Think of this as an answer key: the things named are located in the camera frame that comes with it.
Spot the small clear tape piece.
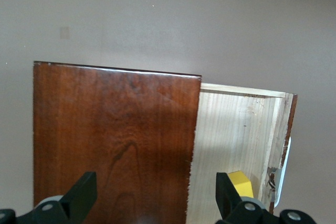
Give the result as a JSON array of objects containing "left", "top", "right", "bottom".
[{"left": 59, "top": 26, "right": 70, "bottom": 40}]

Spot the light wood drawer white handle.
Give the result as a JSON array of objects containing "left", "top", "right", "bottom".
[{"left": 185, "top": 82, "right": 299, "bottom": 224}]

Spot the dark brown wooden cabinet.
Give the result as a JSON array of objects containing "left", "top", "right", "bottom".
[{"left": 33, "top": 61, "right": 203, "bottom": 224}]

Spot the yellow block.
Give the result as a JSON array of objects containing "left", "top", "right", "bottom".
[{"left": 227, "top": 170, "right": 255, "bottom": 199}]

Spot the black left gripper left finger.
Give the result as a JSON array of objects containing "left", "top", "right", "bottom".
[{"left": 0, "top": 171, "right": 98, "bottom": 224}]

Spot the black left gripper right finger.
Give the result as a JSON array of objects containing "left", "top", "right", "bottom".
[{"left": 215, "top": 172, "right": 318, "bottom": 224}]

